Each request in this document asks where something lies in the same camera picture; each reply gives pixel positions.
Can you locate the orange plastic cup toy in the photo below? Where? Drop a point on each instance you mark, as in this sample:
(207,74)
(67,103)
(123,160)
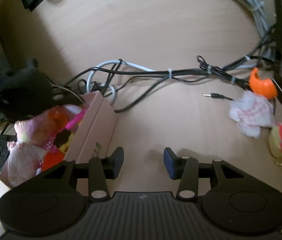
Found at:
(264,87)

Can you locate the pink plastic toy net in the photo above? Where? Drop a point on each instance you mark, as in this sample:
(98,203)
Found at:
(70,124)

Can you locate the pink checkered cloth doll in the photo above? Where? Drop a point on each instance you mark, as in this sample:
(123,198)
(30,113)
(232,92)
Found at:
(251,113)

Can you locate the red plastic toy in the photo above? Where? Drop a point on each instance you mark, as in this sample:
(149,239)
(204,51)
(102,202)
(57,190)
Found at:
(52,159)

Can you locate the pink cardboard box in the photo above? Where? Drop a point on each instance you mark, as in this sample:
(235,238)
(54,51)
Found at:
(94,133)

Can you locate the yellow knitted toy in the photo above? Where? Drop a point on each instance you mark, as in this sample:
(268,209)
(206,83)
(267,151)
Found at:
(63,140)

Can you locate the pink-haired plush doll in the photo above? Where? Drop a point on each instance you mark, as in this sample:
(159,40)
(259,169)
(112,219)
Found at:
(33,136)

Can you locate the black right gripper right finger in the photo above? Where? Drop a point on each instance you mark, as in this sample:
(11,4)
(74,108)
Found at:
(186,170)

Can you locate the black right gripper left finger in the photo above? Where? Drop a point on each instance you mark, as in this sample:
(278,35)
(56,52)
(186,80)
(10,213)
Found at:
(104,168)

